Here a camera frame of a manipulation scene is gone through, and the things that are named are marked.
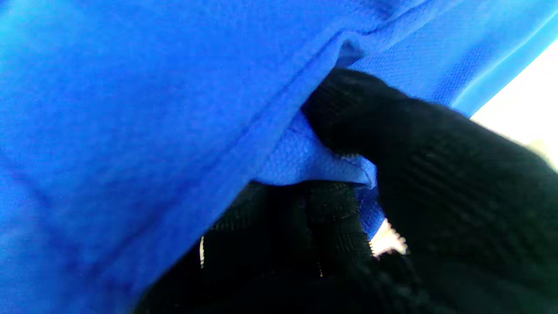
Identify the blue shirt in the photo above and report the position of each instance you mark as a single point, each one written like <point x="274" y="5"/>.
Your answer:
<point x="130" y="131"/>

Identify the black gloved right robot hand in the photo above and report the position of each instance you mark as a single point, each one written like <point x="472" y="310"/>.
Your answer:
<point x="457" y="209"/>

